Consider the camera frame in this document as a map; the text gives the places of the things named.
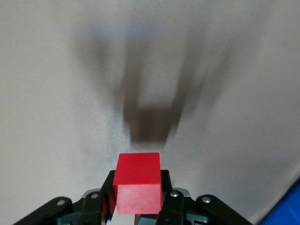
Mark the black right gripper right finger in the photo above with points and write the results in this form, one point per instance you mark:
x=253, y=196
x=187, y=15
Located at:
x=174, y=208

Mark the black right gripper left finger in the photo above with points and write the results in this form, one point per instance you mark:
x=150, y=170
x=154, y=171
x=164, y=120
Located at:
x=90, y=208

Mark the red cube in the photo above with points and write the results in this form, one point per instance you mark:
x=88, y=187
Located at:
x=138, y=182

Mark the blue plastic storage bin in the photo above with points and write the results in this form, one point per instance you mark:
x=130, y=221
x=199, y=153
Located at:
x=288, y=211

